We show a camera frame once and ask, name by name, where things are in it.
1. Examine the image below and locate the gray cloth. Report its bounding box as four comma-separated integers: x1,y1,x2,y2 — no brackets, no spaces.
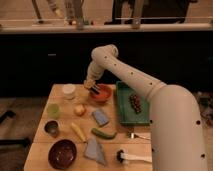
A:
84,138,107,165

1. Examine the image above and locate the yellow round fruit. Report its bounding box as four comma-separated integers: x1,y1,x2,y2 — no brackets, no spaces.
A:
74,104,86,116

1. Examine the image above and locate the green cucumber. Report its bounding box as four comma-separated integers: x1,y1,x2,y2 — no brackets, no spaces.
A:
91,128,117,140

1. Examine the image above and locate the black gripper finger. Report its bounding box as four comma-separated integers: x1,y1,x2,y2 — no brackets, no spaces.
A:
95,85,101,91
91,87,98,94

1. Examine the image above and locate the red bowl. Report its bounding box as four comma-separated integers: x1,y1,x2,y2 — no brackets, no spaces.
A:
89,84,112,103

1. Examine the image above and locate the white handled brush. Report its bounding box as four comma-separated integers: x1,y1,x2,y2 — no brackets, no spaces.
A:
116,150,152,163

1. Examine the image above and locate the yellow corn cob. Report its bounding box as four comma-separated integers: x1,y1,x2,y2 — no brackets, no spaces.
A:
70,122,87,142

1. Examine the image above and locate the metal fork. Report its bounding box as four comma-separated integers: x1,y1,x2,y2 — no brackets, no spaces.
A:
127,132,151,140

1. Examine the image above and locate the dark grapes bunch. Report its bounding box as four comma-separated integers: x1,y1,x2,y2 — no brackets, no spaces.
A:
129,94,141,114

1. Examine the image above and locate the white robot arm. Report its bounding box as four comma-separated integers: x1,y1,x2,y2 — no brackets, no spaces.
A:
87,45,208,171

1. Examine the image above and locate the blue gray eraser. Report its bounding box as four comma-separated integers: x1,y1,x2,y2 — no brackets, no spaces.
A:
92,109,109,127

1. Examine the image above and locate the white cup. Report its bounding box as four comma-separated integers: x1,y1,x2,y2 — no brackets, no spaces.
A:
62,84,76,100

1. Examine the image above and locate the dark maroon bowl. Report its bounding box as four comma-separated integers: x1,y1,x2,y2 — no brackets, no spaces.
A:
48,139,77,170

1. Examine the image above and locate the green tray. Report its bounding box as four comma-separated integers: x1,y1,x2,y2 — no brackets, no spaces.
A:
116,81,149,126

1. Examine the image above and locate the green cup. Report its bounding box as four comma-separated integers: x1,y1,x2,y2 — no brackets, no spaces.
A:
47,103,60,119

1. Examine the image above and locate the metal cup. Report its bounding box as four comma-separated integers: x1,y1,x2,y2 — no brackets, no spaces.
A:
44,120,59,138

